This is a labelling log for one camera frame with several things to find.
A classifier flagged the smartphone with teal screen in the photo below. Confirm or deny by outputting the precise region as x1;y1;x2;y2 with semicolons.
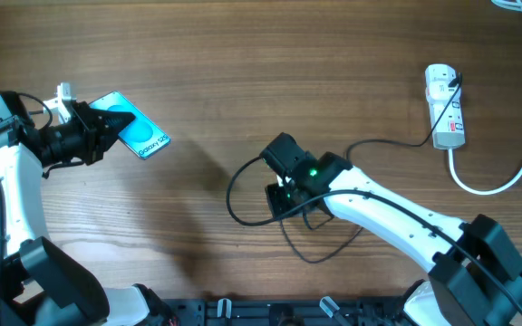
90;91;170;159

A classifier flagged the black USB charging cable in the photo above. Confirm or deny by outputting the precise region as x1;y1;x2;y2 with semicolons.
278;72;466;264

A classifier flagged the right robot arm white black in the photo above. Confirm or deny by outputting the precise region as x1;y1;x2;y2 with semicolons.
260;133;522;325

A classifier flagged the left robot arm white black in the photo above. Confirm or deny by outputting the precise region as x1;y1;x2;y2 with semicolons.
0;91;179;325

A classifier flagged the white power strip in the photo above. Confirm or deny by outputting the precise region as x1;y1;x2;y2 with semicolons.
425;63;466;150

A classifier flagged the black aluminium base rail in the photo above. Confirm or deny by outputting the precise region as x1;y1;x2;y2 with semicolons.
165;296;413;326

